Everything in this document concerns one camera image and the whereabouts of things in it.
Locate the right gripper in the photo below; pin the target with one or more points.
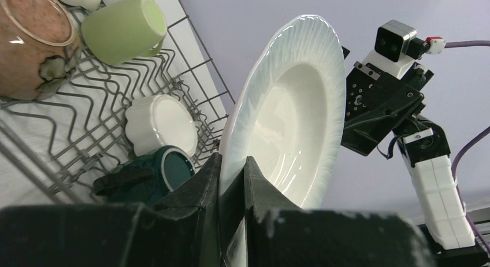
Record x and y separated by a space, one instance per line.
381 95

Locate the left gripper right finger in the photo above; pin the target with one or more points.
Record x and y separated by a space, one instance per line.
266 229

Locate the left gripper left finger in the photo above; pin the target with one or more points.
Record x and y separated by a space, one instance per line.
180 230

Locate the dark green mug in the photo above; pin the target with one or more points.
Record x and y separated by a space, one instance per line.
146 178

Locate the white deep plate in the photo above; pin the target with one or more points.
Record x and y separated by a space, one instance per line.
290 115

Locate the light green mug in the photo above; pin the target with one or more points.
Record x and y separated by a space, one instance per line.
125 30

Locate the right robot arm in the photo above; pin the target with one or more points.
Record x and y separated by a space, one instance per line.
426 154

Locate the white fluted bowl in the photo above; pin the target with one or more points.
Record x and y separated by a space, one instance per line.
157 121

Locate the brown floral mug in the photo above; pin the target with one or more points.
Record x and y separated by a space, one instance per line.
40 48

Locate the grey wire dish rack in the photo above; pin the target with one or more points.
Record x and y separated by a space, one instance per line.
52 150

